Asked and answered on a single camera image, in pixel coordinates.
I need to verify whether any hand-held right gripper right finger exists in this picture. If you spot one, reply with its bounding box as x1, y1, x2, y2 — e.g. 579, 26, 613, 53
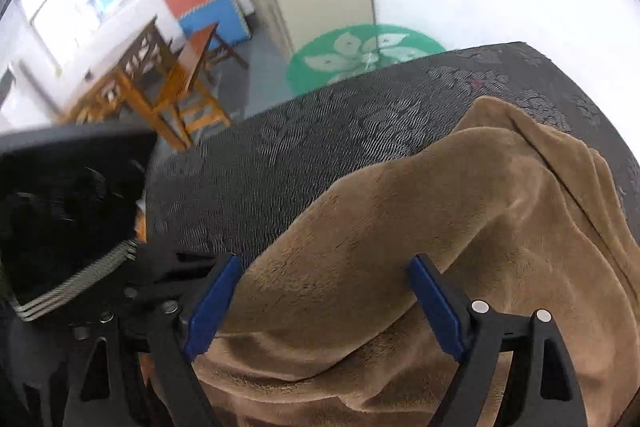
407, 255, 588, 427

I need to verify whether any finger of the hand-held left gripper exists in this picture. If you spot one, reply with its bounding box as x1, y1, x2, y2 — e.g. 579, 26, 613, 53
122, 247, 221, 324

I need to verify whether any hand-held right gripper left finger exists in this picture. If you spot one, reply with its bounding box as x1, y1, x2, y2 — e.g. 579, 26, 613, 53
62, 253, 244, 427

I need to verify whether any brown fleece garment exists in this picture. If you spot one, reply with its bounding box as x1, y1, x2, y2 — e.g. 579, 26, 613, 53
145, 96, 640, 427

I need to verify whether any wooden chair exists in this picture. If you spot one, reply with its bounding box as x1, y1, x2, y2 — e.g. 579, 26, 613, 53
117, 17, 232, 151
60, 72, 126, 125

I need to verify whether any black patterned tablecloth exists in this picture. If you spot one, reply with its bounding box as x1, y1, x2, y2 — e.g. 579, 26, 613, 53
142, 41, 640, 268

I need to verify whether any window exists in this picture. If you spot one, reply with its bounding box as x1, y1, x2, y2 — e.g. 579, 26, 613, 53
20, 0, 136, 72

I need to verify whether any wooden table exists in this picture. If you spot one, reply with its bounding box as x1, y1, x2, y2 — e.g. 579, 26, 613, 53
175, 22, 250, 82

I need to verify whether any blue foam mat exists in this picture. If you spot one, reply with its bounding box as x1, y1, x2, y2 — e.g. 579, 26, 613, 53
179, 0, 252, 52

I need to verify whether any green round flower disc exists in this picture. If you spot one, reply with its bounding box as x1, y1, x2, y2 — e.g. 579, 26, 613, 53
285, 23, 447, 98

